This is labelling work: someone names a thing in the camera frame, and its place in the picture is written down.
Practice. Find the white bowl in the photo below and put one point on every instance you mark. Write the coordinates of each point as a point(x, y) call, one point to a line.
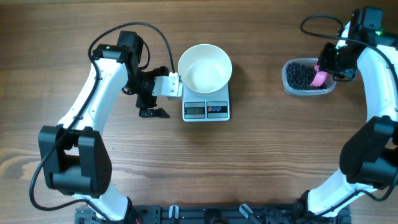
point(205, 68)

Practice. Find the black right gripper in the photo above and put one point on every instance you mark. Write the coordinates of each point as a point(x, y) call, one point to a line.
point(328, 48)

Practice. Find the clear plastic container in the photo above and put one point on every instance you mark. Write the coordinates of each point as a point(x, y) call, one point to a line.
point(330, 83)

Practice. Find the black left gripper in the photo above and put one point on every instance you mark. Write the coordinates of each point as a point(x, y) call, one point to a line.
point(150, 102)

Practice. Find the white digital kitchen scale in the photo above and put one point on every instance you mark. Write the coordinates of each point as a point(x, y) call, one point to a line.
point(198, 107)

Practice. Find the pink scoop with blue handle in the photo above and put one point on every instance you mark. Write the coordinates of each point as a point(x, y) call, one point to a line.
point(320, 77)

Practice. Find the pile of black beans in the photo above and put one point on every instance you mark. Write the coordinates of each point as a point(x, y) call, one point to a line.
point(299, 77)

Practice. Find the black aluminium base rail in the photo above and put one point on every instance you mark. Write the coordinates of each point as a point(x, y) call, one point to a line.
point(276, 213)

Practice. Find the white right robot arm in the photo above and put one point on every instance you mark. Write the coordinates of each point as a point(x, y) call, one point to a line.
point(366, 166)

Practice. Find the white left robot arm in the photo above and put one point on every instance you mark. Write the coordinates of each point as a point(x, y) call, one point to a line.
point(75, 161)

